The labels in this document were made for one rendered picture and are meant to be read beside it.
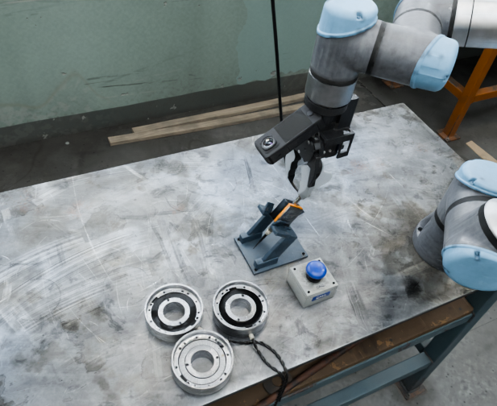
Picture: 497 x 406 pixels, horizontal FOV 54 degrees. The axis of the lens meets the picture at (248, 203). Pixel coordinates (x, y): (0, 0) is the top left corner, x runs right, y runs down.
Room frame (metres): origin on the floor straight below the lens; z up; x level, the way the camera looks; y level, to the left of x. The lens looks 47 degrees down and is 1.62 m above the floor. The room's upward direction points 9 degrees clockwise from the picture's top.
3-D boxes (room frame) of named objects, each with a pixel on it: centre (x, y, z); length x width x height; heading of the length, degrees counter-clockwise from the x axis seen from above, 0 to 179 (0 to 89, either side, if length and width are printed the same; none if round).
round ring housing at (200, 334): (0.36, 0.04, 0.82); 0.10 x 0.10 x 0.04
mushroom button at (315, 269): (0.56, -0.15, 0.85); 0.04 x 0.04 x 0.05
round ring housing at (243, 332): (0.47, -0.02, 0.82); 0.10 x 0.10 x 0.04
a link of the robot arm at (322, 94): (0.67, -0.10, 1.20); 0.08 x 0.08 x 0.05
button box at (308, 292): (0.56, -0.15, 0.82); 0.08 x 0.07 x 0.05; 121
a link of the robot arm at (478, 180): (0.72, -0.45, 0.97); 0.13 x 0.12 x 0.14; 168
